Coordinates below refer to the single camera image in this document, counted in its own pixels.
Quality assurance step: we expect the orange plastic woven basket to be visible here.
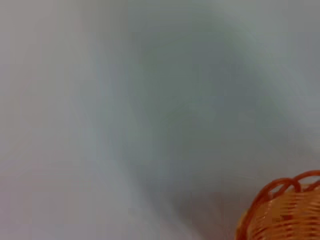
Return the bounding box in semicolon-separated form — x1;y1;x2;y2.
234;169;320;240

